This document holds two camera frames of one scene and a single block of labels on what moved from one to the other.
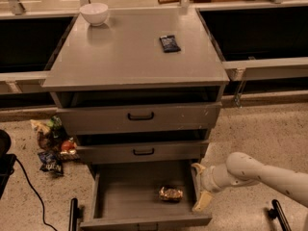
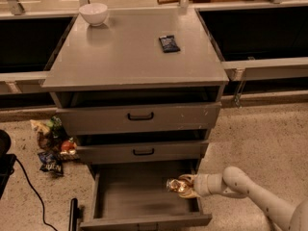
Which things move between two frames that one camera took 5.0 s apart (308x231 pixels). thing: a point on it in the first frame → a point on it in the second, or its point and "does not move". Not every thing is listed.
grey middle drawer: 190,151 does not move
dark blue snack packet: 169,43 does not move
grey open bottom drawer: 143,195 does not move
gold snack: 170,193 → 175,185
